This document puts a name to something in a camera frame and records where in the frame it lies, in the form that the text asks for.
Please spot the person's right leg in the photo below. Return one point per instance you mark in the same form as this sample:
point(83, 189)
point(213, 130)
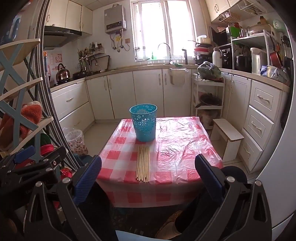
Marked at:
point(192, 215)

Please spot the green plastic board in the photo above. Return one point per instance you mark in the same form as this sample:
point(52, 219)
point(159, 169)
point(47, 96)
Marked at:
point(234, 32)

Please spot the white step stool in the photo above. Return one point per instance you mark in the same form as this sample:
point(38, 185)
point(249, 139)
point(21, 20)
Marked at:
point(227, 133)

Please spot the wooden shelf with blue frame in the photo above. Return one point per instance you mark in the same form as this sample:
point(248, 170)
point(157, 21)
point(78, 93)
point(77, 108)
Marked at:
point(13, 69)

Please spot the bunch of wooden chopsticks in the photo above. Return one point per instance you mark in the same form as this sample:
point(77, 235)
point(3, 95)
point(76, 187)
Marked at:
point(142, 164)

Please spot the chrome curved faucet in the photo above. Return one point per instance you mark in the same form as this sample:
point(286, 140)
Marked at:
point(170, 58)

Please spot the person's slipper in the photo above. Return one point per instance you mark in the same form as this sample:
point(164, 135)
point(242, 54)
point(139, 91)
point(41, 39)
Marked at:
point(168, 226)

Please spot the white tiered trolley rack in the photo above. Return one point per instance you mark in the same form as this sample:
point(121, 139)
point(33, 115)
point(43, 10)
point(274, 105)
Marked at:
point(208, 83)

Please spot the gas water heater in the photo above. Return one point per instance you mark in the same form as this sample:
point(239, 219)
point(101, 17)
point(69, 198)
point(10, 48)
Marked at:
point(114, 19)

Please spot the red frying pan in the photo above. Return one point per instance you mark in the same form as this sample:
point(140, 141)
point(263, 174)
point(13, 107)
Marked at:
point(276, 59)

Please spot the white countertop storage shelf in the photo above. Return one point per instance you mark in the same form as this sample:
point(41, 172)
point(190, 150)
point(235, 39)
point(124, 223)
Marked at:
point(249, 37)

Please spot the black microwave oven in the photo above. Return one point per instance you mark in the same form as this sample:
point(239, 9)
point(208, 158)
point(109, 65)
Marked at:
point(219, 36)

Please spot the white sink base cabinet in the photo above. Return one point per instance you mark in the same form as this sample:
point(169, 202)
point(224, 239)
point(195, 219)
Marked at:
point(138, 92)

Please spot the blue snack packet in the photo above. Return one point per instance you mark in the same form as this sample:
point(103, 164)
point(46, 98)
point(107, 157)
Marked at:
point(266, 70)

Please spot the white wall cabinet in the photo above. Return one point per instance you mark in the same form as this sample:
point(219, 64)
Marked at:
point(74, 16)
point(219, 9)

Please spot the green vegetable bag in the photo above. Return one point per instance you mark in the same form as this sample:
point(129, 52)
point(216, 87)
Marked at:
point(209, 70)

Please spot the wall utensil rack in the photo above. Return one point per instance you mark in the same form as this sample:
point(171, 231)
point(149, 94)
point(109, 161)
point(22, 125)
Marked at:
point(92, 52)

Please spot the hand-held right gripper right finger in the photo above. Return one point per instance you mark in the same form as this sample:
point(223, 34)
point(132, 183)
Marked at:
point(209, 177)

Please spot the floral trash bin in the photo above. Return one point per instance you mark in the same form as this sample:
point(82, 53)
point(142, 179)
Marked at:
point(77, 143)

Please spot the green cleaning cloth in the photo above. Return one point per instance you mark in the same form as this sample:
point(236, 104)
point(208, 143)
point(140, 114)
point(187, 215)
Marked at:
point(178, 64)

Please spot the white refrigerator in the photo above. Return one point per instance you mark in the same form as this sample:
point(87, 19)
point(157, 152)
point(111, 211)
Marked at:
point(279, 173)

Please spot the clear food container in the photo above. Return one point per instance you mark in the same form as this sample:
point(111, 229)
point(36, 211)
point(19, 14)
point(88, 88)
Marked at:
point(257, 29)

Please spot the range hood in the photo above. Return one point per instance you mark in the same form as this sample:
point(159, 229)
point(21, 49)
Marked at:
point(60, 34)

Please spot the white electric water boiler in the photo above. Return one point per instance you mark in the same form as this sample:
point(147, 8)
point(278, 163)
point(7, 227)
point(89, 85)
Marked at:
point(257, 61)

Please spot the red paper wall stickers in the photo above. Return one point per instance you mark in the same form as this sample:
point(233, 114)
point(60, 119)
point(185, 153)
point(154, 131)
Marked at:
point(56, 58)

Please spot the orange plush toy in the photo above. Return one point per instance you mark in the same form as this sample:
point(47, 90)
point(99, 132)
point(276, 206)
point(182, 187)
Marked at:
point(30, 113)

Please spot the black pot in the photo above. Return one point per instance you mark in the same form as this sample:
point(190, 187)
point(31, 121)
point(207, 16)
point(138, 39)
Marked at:
point(209, 100)

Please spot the clear hanging plastic bag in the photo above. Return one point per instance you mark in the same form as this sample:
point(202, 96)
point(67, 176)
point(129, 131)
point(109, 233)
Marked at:
point(178, 77)

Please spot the steel kettle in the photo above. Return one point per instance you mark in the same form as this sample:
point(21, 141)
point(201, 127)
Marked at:
point(63, 74)

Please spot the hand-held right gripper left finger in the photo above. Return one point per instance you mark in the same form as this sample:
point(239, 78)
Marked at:
point(89, 176)

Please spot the white thermos flask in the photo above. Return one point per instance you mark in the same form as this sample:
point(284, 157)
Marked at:
point(217, 59)

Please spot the white drawer cabinet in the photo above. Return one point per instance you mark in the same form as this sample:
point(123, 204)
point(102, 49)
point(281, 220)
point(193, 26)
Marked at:
point(261, 111)
point(69, 104)

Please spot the stack of pots and bowls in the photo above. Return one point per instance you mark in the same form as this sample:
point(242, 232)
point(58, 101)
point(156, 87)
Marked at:
point(202, 49)

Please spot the black tap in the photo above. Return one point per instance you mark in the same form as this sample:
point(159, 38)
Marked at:
point(185, 56)

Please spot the black frying pan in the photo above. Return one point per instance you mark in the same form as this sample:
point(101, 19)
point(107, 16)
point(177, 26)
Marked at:
point(79, 74)

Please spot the black rice cooker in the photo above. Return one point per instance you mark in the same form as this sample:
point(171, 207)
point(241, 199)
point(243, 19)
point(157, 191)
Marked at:
point(242, 62)

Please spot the white framed window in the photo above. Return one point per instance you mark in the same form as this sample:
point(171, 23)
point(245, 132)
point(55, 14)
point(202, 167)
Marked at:
point(161, 30)

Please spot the green dish soap bottle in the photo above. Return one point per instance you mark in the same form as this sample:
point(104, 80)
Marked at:
point(152, 56)

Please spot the red checkered plastic tablecloth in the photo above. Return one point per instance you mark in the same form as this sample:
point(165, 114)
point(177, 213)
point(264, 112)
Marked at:
point(180, 148)

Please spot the grey plastic bag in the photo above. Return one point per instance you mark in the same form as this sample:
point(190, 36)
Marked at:
point(281, 75)

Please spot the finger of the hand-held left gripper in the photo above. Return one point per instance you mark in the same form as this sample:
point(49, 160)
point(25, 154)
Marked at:
point(53, 157)
point(23, 154)

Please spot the teal perforated plastic basket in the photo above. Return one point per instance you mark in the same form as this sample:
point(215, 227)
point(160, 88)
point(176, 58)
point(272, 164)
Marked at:
point(143, 129)

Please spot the black framed tray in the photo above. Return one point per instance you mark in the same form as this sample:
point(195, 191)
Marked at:
point(101, 63)

